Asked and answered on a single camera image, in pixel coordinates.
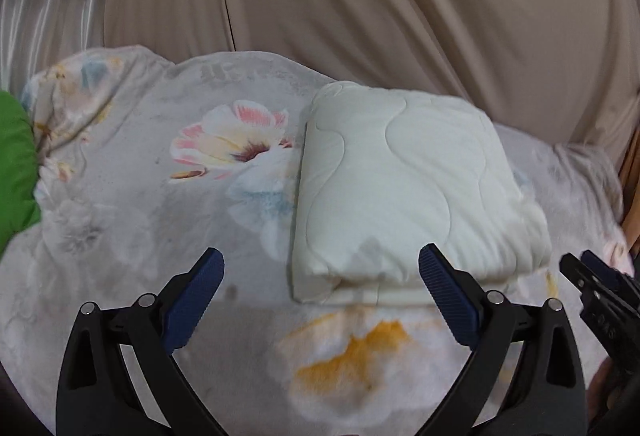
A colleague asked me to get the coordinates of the green cloth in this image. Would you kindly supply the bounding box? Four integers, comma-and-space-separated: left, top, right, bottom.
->
0, 89, 44, 258

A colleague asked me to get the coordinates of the person's right hand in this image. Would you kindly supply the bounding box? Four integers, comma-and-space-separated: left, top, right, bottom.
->
586, 356, 632, 429

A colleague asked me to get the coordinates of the cream quilted jacket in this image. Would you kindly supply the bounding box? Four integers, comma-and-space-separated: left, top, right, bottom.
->
289, 81, 554, 308

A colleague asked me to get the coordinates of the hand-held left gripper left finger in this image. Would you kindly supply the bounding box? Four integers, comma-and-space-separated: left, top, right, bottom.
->
56, 247, 236, 436

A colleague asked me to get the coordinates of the wooden bed frame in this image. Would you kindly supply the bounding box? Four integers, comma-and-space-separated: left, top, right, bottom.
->
616, 126, 640, 239

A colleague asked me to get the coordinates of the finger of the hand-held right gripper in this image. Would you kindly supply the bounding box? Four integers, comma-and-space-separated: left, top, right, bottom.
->
558, 253, 608, 304
581, 250, 632, 284

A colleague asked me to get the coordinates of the white striped curtain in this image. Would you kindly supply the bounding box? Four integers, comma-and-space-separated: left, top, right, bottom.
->
0, 0, 125, 93

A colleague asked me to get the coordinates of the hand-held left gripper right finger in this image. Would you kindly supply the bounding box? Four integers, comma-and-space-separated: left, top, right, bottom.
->
418, 243, 588, 436

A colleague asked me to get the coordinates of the floral fleece blanket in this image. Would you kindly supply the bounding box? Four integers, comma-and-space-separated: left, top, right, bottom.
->
0, 45, 635, 436

